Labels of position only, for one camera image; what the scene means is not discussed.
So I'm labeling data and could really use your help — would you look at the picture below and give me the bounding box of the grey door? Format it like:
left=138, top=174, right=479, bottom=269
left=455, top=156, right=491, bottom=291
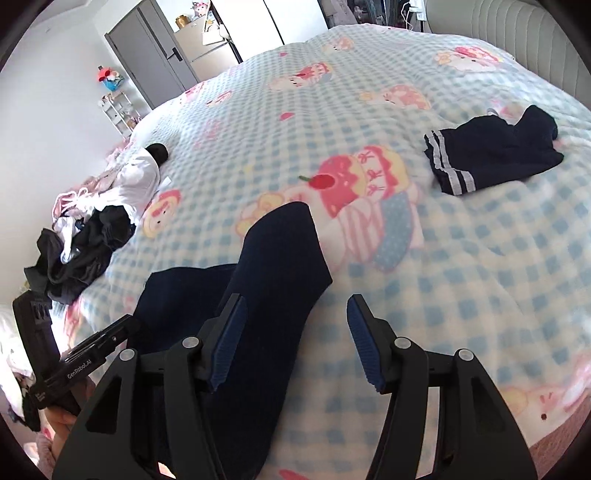
left=105, top=6, right=200, bottom=110

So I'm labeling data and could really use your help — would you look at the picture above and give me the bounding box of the navy garment with white stripes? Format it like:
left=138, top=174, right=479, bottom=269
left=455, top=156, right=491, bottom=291
left=424, top=105, right=565, bottom=197

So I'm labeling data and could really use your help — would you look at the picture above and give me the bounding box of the blue checked printed blanket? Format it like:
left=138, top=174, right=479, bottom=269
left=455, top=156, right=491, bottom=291
left=46, top=22, right=591, bottom=480

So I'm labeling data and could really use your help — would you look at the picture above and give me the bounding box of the pile of black clothes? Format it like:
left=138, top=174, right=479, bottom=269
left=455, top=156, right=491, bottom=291
left=23, top=205, right=137, bottom=305

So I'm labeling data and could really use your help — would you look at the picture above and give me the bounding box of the dark navy garment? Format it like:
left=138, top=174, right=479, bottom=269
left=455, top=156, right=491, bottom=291
left=126, top=202, right=334, bottom=480

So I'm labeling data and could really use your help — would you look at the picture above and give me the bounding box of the beige padded headboard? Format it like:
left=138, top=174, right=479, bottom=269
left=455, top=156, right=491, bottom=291
left=425, top=0, right=591, bottom=104

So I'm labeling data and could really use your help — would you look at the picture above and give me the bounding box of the white shelf rack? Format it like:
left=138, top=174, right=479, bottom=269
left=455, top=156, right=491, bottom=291
left=97, top=90, right=140, bottom=138

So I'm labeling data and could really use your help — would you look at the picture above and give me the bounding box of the white wardrobe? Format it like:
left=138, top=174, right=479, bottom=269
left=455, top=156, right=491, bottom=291
left=210, top=0, right=329, bottom=48

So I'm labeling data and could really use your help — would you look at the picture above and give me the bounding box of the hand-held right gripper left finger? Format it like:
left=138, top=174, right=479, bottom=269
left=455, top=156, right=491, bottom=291
left=51, top=293, right=250, bottom=480

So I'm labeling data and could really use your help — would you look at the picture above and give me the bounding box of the red and blue plush toy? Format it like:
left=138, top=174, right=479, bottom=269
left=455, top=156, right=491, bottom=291
left=96, top=65, right=126, bottom=93

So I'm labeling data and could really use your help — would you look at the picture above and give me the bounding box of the silver refrigerator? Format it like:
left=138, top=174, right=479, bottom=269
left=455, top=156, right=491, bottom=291
left=173, top=18, right=242, bottom=82

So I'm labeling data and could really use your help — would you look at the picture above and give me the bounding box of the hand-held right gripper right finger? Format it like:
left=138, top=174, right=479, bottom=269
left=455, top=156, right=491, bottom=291
left=347, top=294, right=539, bottom=480

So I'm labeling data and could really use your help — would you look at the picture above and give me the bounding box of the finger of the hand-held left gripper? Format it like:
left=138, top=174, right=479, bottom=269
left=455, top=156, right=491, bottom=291
left=88, top=315, right=141, bottom=354

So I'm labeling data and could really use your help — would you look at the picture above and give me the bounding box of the person's left hand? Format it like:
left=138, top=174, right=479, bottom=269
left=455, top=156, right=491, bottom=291
left=44, top=377, right=95, bottom=462

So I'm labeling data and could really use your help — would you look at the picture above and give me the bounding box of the pink garment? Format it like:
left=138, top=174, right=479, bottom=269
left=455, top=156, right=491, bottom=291
left=52, top=184, right=109, bottom=219

